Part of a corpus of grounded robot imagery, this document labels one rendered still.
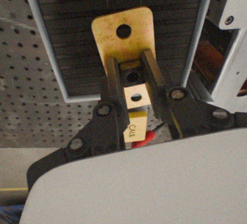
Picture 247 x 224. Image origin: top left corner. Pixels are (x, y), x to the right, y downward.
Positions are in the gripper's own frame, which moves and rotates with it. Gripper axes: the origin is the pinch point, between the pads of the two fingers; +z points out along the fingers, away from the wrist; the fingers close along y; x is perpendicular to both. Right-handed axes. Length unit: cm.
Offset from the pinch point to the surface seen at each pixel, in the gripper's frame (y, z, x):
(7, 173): -211, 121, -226
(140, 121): 0.1, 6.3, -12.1
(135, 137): -1.1, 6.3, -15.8
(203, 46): 30, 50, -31
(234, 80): 25.2, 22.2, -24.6
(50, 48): -6.4, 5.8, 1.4
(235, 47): 22.6, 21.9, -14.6
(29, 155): -154, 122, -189
